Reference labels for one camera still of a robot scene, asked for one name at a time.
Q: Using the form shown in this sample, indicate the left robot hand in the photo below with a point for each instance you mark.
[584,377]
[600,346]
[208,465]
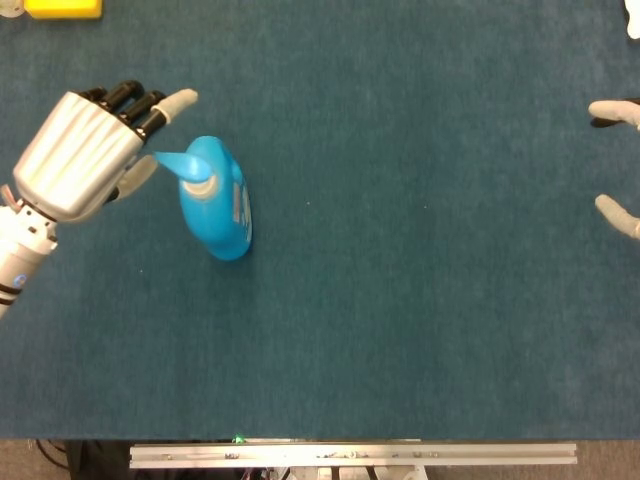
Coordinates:
[75,155]

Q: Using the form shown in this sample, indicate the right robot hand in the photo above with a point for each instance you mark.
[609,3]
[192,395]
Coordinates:
[612,111]

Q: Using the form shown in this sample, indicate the blue detergent bottle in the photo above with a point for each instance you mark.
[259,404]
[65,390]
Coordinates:
[215,220]

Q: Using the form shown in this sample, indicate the white pillow bag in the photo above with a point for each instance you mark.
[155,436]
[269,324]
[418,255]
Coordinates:
[634,22]

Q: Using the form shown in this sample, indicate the yellow sponge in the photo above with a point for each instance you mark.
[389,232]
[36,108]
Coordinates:
[62,7]

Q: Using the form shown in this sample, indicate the white paper cup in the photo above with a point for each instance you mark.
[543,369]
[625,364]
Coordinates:
[11,7]

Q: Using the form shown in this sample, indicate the blue table cloth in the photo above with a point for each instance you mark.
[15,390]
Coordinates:
[350,300]

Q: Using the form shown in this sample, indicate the aluminium rail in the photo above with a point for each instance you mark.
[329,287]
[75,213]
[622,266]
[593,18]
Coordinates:
[350,455]

